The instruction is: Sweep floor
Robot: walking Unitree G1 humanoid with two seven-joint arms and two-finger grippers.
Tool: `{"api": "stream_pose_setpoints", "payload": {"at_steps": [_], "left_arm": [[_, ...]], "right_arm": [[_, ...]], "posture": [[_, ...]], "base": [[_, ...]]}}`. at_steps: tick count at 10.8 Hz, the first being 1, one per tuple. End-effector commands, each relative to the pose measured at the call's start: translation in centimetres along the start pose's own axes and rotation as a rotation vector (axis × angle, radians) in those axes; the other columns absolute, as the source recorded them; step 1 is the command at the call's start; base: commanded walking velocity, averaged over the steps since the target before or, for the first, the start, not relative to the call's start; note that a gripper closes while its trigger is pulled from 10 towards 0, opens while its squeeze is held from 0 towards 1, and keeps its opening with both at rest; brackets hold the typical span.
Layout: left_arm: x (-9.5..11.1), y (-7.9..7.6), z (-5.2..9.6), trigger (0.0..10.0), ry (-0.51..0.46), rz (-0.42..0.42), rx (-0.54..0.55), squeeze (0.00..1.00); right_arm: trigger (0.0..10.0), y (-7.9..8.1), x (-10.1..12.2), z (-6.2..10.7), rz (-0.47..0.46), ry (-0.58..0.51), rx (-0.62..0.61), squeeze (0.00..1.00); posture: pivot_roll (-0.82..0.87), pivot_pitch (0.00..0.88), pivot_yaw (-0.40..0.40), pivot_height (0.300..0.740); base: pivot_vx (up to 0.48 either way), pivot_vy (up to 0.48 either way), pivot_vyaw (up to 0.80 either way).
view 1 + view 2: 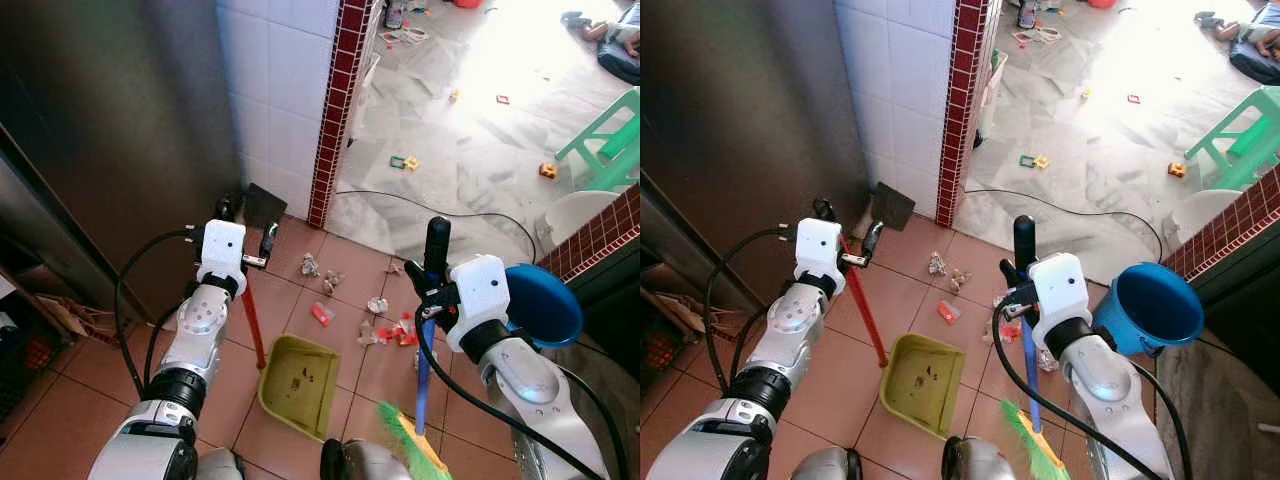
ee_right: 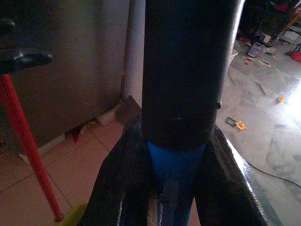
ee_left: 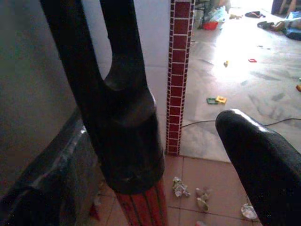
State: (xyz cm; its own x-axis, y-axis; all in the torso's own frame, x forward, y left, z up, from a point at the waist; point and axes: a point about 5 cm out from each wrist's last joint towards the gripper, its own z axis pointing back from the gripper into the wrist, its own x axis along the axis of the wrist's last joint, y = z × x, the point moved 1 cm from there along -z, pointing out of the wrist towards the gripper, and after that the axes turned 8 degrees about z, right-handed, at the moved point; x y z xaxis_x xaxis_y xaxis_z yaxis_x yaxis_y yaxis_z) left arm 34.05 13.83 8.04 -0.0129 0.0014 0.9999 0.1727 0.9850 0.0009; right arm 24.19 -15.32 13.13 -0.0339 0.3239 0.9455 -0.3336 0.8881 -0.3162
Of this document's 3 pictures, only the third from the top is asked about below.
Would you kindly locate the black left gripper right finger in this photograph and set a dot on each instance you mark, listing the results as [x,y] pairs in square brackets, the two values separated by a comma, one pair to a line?
[270,169]

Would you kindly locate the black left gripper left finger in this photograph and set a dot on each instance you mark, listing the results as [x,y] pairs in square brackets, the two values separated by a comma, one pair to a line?
[47,188]

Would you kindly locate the small crumpled paper scrap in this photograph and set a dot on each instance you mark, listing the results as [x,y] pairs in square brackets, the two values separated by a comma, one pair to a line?
[248,211]

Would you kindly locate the crumpled beige paper ball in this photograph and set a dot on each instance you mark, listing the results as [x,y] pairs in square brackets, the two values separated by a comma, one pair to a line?
[202,200]

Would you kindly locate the yellow toy tile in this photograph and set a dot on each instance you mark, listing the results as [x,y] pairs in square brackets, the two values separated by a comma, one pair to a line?
[221,99]

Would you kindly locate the blue bag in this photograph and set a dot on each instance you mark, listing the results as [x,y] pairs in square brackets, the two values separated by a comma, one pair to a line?
[292,28]

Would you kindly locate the black sandal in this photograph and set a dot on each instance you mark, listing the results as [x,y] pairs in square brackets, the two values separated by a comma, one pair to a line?
[265,24]
[255,14]

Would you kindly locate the red plastic basin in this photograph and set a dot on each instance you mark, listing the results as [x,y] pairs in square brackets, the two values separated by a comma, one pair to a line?
[210,25]

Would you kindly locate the pale plastic bag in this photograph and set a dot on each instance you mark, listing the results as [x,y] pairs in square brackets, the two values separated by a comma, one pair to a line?
[218,14]

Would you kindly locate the green toy frame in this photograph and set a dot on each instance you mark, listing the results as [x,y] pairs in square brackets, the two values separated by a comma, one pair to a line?
[211,101]

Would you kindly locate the red toy frame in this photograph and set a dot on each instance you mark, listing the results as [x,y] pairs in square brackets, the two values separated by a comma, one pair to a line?
[252,60]

